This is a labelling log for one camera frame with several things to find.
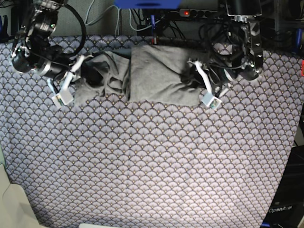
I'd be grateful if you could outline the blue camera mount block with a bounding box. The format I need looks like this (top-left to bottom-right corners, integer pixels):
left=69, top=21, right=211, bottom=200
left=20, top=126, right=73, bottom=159
left=114, top=0, right=181, bottom=9

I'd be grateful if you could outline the black power strip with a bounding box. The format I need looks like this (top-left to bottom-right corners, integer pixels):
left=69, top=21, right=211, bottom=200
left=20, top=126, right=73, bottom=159
left=179, top=9, right=217, bottom=19

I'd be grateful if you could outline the red clamp pad right edge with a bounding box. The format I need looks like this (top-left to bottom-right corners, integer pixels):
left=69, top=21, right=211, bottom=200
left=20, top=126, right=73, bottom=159
left=301, top=60, right=304, bottom=76

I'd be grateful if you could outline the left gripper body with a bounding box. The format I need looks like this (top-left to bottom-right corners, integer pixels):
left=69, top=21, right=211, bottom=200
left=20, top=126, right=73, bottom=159
left=187, top=58, right=229, bottom=111

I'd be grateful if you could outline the blue clamp at right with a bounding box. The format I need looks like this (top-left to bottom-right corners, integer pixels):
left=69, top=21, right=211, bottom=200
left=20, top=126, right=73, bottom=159
left=293, top=28, right=304, bottom=53

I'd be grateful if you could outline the fan-patterned tablecloth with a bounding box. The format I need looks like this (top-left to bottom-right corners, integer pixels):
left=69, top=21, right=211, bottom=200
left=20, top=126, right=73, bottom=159
left=0, top=44, right=304, bottom=228

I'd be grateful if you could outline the beige chair at corner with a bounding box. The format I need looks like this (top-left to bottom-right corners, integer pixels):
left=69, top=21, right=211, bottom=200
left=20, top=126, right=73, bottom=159
left=0, top=152, right=42, bottom=228

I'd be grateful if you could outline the blue clamp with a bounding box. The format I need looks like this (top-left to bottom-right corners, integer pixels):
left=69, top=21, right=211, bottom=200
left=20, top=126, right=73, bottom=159
left=0, top=15, right=19, bottom=44
left=293, top=28, right=304, bottom=53

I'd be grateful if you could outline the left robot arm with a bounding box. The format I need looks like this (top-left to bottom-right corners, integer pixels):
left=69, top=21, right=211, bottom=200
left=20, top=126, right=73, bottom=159
left=180, top=0, right=263, bottom=110

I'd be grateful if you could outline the black OpenArm box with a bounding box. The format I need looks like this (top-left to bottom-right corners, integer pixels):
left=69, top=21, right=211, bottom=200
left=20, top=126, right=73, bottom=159
left=261, top=146, right=304, bottom=228

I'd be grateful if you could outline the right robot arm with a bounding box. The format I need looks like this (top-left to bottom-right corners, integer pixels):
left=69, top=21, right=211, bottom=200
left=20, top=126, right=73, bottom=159
left=11, top=0, right=102, bottom=108

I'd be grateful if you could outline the blue clamp at left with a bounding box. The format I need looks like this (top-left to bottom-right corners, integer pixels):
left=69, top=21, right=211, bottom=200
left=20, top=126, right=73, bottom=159
left=0, top=15, right=19, bottom=44

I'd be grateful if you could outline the grey T-shirt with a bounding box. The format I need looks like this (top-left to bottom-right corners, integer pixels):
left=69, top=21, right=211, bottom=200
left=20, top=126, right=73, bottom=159
left=74, top=45, right=207, bottom=106

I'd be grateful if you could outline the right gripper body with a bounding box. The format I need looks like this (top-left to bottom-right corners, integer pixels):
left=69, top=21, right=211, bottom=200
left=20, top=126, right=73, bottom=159
left=46, top=54, right=93, bottom=109

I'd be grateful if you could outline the orange-tipped table clamp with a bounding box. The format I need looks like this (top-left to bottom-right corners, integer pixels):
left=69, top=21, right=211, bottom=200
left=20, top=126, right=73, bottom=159
left=150, top=15, right=158, bottom=45

